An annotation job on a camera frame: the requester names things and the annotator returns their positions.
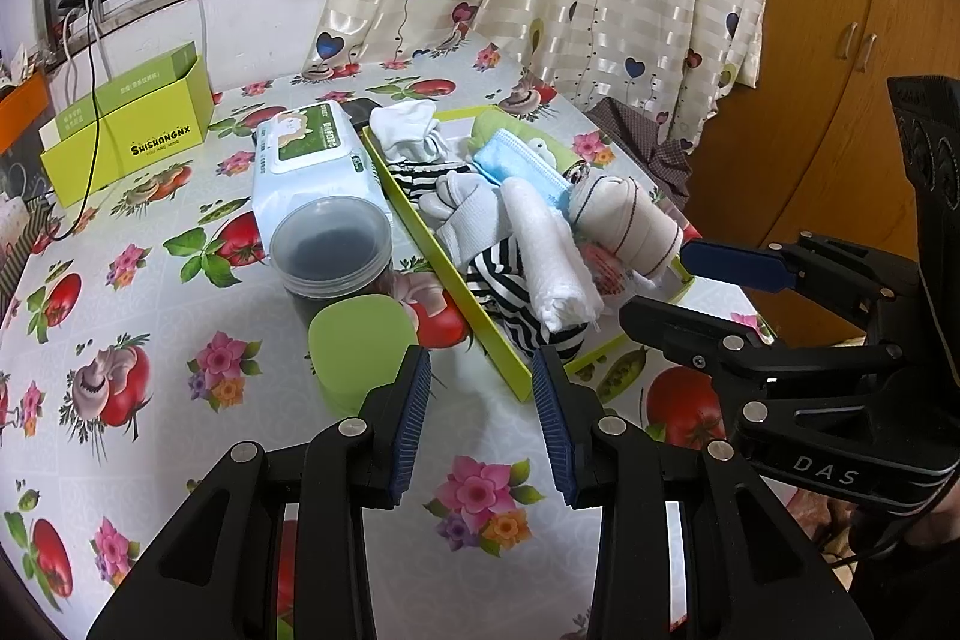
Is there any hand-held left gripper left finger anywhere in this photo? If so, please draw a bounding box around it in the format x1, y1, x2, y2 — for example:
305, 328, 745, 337
86, 344, 434, 640

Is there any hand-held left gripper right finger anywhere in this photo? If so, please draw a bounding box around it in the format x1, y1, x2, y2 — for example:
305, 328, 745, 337
531, 344, 875, 640

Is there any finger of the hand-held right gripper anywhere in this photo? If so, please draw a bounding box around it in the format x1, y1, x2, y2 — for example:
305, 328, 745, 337
681, 229, 923, 341
619, 296, 901, 416

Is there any pink patterned sock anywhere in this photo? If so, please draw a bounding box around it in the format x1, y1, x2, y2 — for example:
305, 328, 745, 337
592, 242, 646, 300

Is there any lime green jar lid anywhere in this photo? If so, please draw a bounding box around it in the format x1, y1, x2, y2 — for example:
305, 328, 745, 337
307, 297, 421, 417

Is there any beige sock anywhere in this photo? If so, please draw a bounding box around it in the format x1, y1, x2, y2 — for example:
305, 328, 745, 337
568, 171, 685, 281

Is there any white towel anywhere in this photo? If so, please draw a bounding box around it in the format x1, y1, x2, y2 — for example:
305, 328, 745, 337
501, 177, 605, 335

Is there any lime green tray box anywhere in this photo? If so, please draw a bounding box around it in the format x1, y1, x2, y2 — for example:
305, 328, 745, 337
362, 104, 773, 402

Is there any black white striped sock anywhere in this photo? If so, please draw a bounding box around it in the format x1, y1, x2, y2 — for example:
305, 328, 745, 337
465, 239, 593, 378
386, 156, 481, 202

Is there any white grey sock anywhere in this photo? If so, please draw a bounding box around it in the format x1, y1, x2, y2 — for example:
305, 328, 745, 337
418, 170, 515, 270

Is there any blue cloth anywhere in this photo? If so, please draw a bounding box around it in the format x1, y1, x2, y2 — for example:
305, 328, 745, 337
472, 130, 575, 212

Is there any green sock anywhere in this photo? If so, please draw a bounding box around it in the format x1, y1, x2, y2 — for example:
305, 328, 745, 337
469, 110, 582, 180

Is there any white balled sock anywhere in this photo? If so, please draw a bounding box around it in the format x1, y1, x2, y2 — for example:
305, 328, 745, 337
367, 100, 451, 165

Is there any person's right forearm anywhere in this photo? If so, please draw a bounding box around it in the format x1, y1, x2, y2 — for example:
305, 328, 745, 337
847, 535, 960, 640

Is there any brown checked cloth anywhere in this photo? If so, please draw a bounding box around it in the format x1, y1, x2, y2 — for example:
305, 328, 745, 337
589, 98, 691, 210

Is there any clear plastic jar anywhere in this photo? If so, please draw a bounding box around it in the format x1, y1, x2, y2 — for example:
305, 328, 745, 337
270, 197, 395, 319

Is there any wooden wardrobe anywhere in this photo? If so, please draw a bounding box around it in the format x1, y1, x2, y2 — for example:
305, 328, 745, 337
686, 0, 960, 341

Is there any wet wipes pack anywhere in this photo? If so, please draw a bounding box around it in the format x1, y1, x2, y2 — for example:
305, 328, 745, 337
251, 101, 387, 259

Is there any black phone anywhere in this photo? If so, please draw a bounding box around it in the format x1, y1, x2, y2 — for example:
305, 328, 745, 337
330, 96, 380, 124

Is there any green open cardboard box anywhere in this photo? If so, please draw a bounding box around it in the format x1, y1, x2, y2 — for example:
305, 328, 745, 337
39, 42, 215, 208

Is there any orange plastic bin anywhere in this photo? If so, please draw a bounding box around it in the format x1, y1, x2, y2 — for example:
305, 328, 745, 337
0, 70, 50, 154

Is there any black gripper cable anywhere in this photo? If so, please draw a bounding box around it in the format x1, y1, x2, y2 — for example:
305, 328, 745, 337
821, 505, 946, 567

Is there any white charging cable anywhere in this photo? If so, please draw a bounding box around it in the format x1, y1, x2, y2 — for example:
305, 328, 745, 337
62, 6, 85, 110
190, 0, 212, 61

